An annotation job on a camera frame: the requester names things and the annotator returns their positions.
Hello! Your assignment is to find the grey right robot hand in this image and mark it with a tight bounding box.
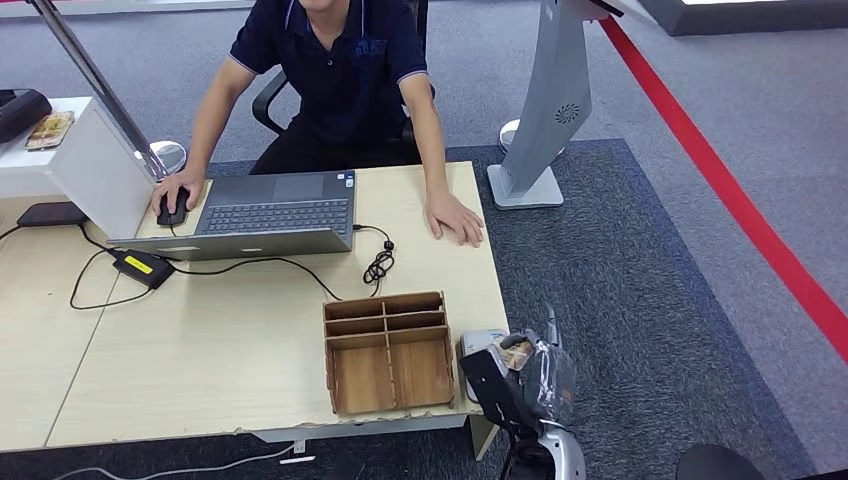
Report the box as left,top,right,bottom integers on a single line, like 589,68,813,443
500,307,578,425

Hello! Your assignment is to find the person's right hand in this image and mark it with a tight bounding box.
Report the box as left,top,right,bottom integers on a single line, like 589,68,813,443
150,168,207,219

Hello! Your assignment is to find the person's left hand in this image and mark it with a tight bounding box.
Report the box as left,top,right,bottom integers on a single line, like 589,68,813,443
423,190,486,248

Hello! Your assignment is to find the black computer mouse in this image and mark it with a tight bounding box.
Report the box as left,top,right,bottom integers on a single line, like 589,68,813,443
156,187,191,227

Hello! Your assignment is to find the white card reader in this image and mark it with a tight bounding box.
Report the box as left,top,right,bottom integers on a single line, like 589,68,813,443
458,329,511,404

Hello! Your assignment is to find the orange patterned key card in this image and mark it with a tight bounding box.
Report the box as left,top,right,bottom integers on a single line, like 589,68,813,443
25,110,76,152

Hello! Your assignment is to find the person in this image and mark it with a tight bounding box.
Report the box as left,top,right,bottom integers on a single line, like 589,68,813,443
150,0,486,248

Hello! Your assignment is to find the clear plastic film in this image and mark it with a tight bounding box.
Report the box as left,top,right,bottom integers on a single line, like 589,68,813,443
523,307,578,425

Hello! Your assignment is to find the white counter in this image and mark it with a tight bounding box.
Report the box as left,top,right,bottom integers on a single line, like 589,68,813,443
0,97,157,241

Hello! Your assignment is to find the silver round base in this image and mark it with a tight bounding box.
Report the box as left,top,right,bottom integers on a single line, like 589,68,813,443
498,119,566,157

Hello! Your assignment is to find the black yellow-labelled power adapter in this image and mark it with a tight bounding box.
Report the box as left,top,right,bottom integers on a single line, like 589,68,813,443
112,248,177,291

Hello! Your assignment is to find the grey laptop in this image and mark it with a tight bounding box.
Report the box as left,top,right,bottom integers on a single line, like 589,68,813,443
107,170,357,262

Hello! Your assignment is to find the black office chair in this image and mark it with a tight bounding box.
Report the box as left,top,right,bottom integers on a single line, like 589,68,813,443
251,0,435,144

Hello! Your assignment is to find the dark grey carpet rug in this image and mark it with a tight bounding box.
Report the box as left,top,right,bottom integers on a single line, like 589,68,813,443
205,137,816,480

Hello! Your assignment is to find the silver pole with round base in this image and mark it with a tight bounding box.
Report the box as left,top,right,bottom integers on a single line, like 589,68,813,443
29,0,188,181

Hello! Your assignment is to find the black flat box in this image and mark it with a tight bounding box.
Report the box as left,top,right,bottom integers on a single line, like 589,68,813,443
16,201,89,229

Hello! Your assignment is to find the wooden compartment organizer box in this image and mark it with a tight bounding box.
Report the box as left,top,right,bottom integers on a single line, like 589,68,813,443
322,291,456,417

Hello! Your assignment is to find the black countertop device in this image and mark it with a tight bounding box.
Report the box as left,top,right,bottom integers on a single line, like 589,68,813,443
0,89,53,145

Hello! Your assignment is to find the black round object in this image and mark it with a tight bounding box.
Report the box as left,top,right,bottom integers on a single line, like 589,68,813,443
675,443,766,480

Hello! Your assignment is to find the dark grey platform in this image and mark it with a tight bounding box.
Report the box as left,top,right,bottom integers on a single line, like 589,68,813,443
639,0,848,36

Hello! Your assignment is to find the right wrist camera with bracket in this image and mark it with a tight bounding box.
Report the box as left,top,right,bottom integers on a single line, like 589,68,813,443
458,344,531,435

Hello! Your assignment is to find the black laptop charger cable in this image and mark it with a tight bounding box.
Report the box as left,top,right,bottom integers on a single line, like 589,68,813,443
165,223,397,303

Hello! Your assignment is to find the black mains cable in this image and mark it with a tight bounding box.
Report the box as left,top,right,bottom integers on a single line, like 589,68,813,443
69,223,157,311

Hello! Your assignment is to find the grey desk frame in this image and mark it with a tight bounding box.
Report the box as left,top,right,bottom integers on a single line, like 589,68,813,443
251,413,499,462

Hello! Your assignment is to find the white cable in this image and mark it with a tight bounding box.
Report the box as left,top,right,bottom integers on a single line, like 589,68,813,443
52,442,296,480

